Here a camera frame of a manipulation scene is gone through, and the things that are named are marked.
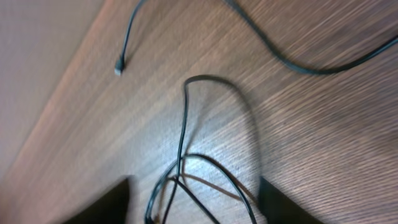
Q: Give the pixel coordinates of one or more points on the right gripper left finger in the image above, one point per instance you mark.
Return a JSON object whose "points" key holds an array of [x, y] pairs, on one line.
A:
{"points": [[111, 208]]}

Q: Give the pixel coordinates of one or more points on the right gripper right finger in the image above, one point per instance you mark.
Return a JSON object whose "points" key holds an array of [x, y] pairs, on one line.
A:
{"points": [[279, 209]]}

